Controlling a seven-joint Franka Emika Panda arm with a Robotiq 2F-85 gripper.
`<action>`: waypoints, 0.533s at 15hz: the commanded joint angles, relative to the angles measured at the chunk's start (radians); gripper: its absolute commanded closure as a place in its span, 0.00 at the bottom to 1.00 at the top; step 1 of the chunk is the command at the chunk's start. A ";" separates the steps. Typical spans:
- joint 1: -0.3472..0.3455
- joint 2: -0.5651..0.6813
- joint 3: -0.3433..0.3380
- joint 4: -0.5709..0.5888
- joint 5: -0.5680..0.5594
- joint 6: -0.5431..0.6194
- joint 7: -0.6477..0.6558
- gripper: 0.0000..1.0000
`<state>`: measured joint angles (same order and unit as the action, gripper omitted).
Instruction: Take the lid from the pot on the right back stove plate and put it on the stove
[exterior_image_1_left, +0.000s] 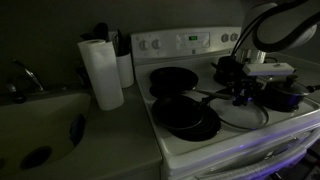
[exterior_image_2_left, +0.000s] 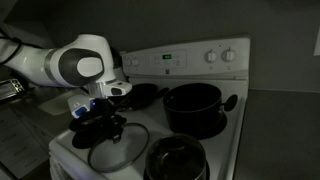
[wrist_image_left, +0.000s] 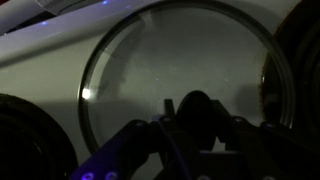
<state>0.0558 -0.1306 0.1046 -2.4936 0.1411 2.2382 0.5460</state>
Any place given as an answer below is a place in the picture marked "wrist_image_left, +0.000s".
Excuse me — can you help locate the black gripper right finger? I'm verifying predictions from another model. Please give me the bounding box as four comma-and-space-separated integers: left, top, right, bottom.
211, 99, 320, 180

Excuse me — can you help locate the white oven door handle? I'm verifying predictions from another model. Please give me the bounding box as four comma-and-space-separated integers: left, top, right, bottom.
0, 0, 58, 36

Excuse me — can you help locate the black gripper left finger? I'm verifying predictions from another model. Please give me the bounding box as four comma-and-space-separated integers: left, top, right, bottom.
68, 98, 194, 180

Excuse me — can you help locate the small black saucepan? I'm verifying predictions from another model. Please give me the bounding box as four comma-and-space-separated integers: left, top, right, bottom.
0, 93, 80, 180

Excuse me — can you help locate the white electric stove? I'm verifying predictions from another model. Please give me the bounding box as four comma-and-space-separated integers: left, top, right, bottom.
0, 0, 320, 180

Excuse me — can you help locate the large glass pot lid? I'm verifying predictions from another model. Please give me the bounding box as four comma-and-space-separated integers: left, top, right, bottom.
77, 0, 296, 156

